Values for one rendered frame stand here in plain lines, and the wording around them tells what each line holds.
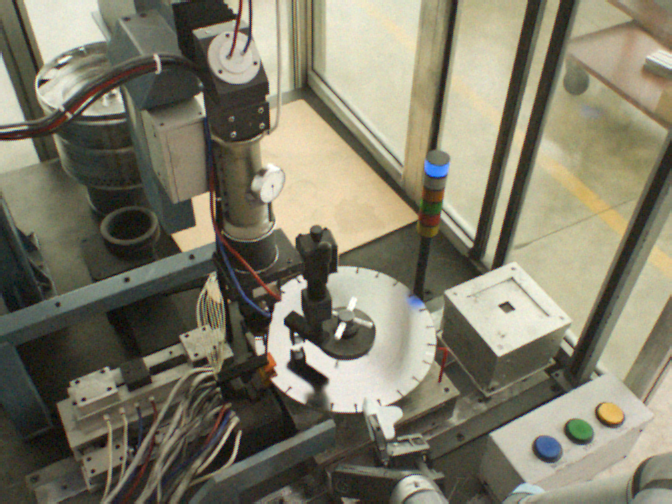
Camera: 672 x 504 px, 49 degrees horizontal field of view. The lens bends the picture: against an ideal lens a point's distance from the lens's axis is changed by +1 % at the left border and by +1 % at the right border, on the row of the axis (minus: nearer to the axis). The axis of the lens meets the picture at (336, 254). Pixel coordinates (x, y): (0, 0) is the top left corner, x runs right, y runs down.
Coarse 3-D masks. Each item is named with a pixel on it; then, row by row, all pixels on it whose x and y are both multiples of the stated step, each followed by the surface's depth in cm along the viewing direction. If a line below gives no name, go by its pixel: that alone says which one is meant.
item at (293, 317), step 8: (296, 312) 126; (288, 320) 125; (296, 320) 125; (304, 320) 125; (296, 328) 124; (304, 328) 124; (312, 328) 121; (320, 328) 121; (304, 336) 124; (312, 336) 122; (320, 336) 122; (328, 336) 123; (320, 344) 122
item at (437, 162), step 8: (432, 152) 136; (440, 152) 136; (432, 160) 134; (440, 160) 134; (448, 160) 135; (432, 168) 135; (440, 168) 134; (448, 168) 136; (432, 176) 136; (440, 176) 136
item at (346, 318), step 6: (354, 300) 132; (348, 306) 131; (342, 312) 129; (348, 312) 129; (342, 318) 128; (348, 318) 128; (354, 318) 129; (342, 324) 128; (348, 324) 128; (360, 324) 128; (366, 324) 128; (342, 330) 127; (348, 330) 130; (336, 336) 126
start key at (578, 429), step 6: (576, 420) 126; (582, 420) 126; (570, 426) 125; (576, 426) 125; (582, 426) 125; (588, 426) 125; (570, 432) 124; (576, 432) 124; (582, 432) 124; (588, 432) 124; (576, 438) 124; (582, 438) 124; (588, 438) 124
